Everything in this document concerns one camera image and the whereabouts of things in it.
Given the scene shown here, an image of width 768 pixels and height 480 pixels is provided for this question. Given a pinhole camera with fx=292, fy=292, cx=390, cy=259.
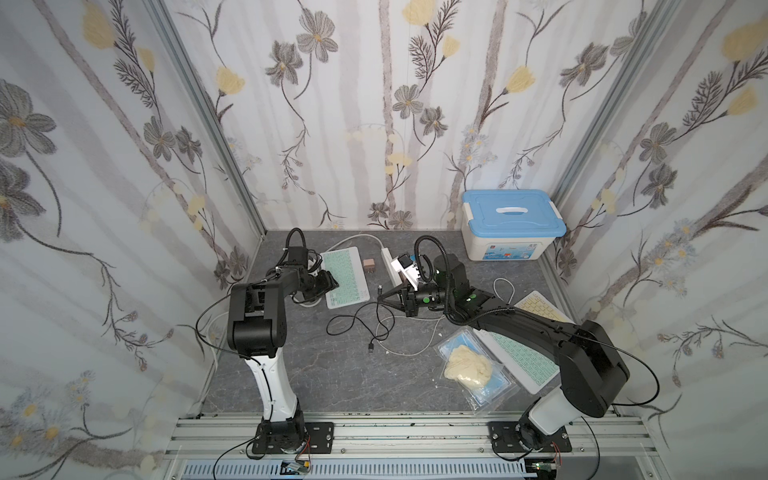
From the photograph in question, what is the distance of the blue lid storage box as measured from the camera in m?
1.02

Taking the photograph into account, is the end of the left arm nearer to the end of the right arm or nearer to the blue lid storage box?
the end of the right arm

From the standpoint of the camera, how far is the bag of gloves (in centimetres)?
81

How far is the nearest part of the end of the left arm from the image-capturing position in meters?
0.90

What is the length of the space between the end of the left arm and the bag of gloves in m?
0.39

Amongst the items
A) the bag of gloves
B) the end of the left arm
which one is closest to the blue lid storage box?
the bag of gloves

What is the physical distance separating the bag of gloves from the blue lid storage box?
347 mm

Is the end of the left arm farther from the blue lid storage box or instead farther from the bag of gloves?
the blue lid storage box

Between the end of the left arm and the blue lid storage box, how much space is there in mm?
511
